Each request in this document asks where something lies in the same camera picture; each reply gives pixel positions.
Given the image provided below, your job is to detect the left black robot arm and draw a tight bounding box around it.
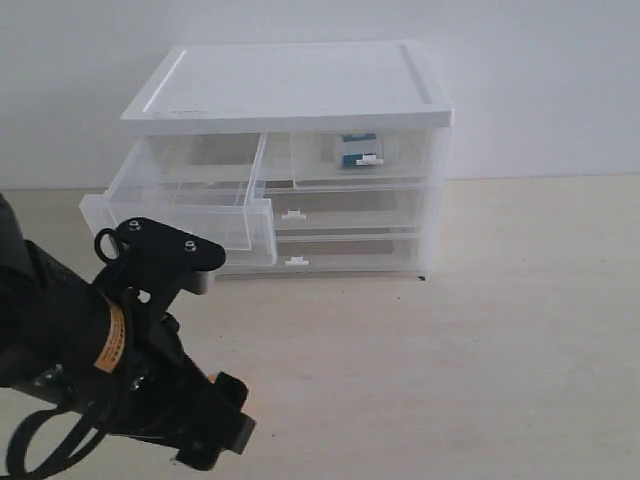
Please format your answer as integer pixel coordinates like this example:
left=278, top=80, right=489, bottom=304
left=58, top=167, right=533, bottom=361
left=1, top=202, right=256, bottom=479

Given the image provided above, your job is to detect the wide clear drawer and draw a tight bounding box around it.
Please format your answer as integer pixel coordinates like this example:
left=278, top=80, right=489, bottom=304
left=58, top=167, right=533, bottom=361
left=266, top=189, right=426, bottom=231
left=218, top=234, right=428, bottom=276

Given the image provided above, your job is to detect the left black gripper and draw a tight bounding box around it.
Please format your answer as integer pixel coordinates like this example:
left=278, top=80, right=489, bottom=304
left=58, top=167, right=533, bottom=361
left=94, top=312, right=256, bottom=472

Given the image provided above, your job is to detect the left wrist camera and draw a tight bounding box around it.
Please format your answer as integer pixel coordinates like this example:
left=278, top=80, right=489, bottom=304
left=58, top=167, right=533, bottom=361
left=93, top=217, right=227, bottom=315

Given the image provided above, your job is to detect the blue white pill bottle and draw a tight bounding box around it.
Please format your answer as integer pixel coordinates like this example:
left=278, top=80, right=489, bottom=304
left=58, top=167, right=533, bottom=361
left=335, top=132, right=384, bottom=169

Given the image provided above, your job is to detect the white plastic drawer cabinet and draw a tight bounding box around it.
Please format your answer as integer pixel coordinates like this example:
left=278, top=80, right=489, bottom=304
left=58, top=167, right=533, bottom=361
left=121, top=41, right=454, bottom=277

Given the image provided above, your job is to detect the bottom wide clear drawer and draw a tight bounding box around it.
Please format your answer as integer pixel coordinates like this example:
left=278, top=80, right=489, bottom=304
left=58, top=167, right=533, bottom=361
left=218, top=234, right=428, bottom=276

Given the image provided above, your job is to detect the middle wide clear drawer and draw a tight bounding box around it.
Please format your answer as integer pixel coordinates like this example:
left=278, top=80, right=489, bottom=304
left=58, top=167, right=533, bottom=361
left=266, top=189, right=426, bottom=231

